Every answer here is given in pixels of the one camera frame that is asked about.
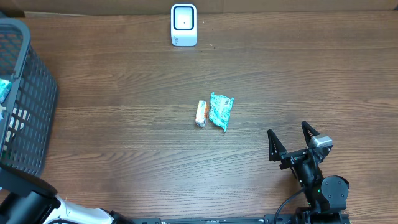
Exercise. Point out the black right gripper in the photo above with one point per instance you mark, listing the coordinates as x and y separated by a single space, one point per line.
278 149

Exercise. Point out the green wet wipes pack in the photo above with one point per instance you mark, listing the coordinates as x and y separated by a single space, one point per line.
220 110

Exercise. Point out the orange Kleenex tissue pack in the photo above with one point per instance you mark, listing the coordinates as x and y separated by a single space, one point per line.
202 113

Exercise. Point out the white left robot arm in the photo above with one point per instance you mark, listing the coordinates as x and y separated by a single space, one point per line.
33 200

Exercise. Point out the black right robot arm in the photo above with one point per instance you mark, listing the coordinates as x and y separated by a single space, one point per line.
326 196

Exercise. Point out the white barcode scanner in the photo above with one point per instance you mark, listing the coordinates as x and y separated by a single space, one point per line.
183 25

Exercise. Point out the dark grey plastic basket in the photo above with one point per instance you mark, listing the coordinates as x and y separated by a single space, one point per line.
28 112

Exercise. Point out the teal packet in basket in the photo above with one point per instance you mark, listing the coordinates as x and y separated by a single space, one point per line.
5 88

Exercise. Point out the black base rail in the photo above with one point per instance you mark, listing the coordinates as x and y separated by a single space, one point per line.
217 221

